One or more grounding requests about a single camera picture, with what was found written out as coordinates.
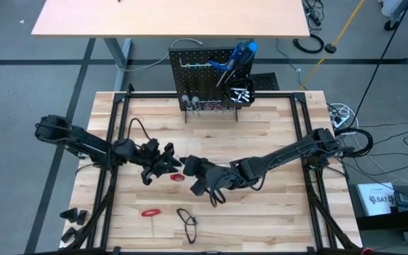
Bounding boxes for coiled black cable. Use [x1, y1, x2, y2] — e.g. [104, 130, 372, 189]
[293, 33, 325, 55]

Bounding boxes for black aluminium table frame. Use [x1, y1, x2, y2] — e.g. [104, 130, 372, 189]
[59, 83, 364, 255]

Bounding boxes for black power strip with cables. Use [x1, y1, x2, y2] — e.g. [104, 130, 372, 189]
[302, 0, 326, 29]

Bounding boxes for clear blue handled screwdriver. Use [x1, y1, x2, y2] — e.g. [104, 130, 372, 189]
[215, 40, 244, 86]

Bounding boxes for white printed box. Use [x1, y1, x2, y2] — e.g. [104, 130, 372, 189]
[355, 181, 397, 217]

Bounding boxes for thick yellow cable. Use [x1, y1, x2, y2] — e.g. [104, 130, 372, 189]
[298, 0, 367, 90]

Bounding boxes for white cable bundle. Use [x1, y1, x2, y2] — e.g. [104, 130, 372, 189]
[327, 102, 359, 129]

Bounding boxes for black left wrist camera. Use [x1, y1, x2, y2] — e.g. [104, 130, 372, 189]
[140, 170, 154, 186]

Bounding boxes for clear safety glasses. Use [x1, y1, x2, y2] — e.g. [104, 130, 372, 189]
[176, 208, 198, 245]

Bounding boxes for grey cart leg with caster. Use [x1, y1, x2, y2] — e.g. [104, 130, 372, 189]
[379, 0, 408, 43]

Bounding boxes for black equipment stand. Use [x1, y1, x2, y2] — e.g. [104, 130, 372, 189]
[347, 183, 408, 233]

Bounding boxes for black screwdriver with blue cap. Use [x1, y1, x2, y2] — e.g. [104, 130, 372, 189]
[225, 40, 259, 83]

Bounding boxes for black perforated plate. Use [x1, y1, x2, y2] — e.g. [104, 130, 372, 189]
[252, 72, 281, 92]

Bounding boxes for long black cable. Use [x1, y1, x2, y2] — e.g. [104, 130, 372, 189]
[351, 0, 408, 123]

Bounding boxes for silver ring screwdriver rail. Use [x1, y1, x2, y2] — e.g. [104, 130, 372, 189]
[182, 98, 239, 113]

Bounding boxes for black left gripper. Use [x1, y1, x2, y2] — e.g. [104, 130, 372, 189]
[127, 138, 183, 178]

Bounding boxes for light wood desk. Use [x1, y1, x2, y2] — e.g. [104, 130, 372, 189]
[30, 0, 311, 94]

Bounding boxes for silver multi-hook tool rail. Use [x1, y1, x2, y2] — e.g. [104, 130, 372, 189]
[179, 58, 212, 68]

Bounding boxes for black plastic peg board bin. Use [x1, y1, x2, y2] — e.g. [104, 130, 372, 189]
[227, 77, 256, 108]

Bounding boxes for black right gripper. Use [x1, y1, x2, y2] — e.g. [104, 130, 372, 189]
[183, 155, 236, 197]

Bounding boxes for black printed spare part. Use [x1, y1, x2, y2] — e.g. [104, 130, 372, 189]
[76, 209, 89, 226]
[59, 208, 79, 225]
[60, 226, 78, 244]

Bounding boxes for thin grey cable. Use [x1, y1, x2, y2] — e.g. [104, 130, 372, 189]
[276, 38, 308, 89]

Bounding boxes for black metal peg board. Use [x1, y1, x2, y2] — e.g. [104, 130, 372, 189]
[168, 45, 256, 123]

